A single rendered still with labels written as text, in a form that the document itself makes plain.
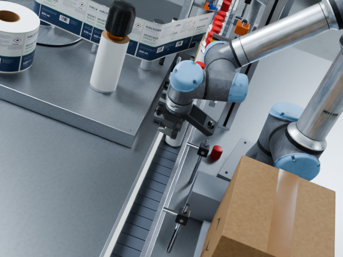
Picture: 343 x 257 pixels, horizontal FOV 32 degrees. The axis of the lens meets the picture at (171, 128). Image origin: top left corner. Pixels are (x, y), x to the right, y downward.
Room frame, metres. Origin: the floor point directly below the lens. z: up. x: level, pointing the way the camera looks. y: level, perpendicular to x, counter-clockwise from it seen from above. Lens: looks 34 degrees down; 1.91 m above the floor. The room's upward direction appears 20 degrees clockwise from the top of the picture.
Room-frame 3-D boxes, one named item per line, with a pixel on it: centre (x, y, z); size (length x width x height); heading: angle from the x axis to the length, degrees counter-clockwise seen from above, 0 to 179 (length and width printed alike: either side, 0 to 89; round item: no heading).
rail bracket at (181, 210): (1.09, -0.08, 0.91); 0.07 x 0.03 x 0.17; 88
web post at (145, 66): (1.87, 0.16, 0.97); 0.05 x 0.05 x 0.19
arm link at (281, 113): (1.51, -0.31, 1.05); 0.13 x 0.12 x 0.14; 14
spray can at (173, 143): (1.48, -0.02, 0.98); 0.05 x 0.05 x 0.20
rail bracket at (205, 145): (1.39, -0.09, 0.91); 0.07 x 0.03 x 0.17; 88
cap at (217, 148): (1.56, -0.16, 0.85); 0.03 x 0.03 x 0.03
